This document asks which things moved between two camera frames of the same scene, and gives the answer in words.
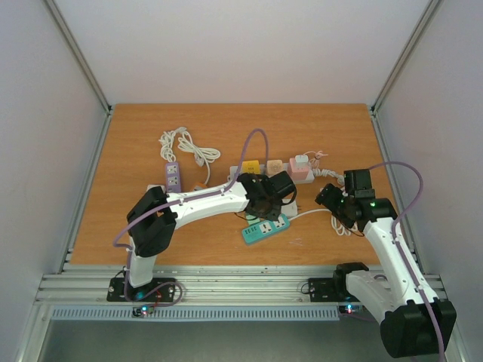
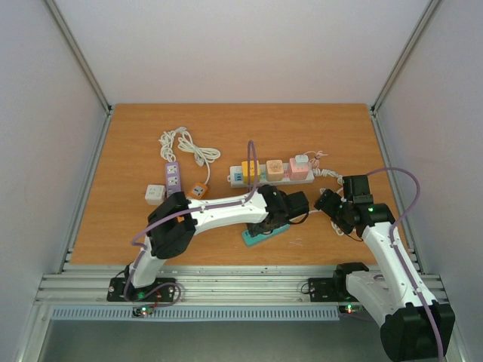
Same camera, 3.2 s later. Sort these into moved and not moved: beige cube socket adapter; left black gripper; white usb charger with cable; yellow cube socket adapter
Moved: left black gripper
Not moved: yellow cube socket adapter; beige cube socket adapter; white usb charger with cable
